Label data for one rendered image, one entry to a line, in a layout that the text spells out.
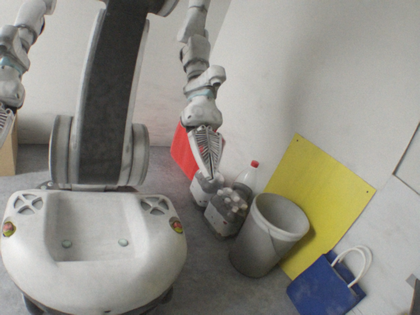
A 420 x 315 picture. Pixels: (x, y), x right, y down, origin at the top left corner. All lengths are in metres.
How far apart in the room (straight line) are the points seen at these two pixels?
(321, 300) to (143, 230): 0.80
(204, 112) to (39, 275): 0.54
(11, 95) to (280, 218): 1.16
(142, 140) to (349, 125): 0.87
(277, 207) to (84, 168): 0.93
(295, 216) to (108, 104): 0.96
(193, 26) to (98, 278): 0.70
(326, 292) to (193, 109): 0.89
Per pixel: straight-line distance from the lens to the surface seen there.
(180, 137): 1.70
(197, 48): 0.64
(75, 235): 0.70
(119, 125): 0.48
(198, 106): 0.54
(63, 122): 0.51
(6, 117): 0.48
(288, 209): 1.17
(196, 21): 0.72
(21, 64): 0.52
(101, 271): 0.57
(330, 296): 1.07
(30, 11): 0.61
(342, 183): 1.08
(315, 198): 1.13
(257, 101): 1.38
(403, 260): 1.12
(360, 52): 1.16
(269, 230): 0.94
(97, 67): 0.48
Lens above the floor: 0.84
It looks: 25 degrees down
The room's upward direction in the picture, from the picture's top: 21 degrees clockwise
